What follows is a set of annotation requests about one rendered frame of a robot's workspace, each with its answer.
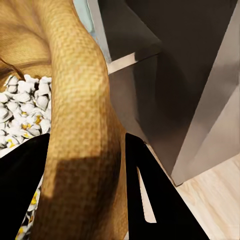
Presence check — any microwave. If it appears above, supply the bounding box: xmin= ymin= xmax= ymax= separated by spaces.
xmin=73 ymin=0 xmax=95 ymax=33

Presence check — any popcorn bag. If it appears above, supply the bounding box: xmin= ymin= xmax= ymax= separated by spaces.
xmin=0 ymin=0 xmax=129 ymax=240

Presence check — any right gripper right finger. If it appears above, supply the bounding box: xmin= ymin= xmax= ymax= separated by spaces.
xmin=125 ymin=133 xmax=210 ymax=240

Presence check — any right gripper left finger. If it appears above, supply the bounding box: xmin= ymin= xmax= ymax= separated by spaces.
xmin=0 ymin=132 xmax=50 ymax=240

